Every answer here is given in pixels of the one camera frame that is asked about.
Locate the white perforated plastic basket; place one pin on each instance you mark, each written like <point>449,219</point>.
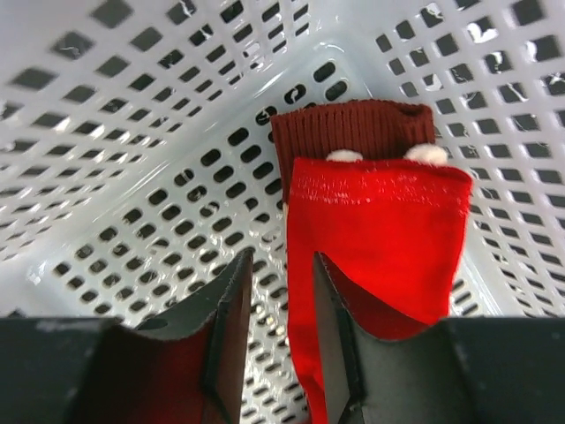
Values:
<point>137,157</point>

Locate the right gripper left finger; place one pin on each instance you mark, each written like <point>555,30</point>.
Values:
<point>185,365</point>

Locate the red sock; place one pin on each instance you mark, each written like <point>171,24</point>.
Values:
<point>395,228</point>

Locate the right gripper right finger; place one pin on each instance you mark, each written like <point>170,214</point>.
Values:
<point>381,366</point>

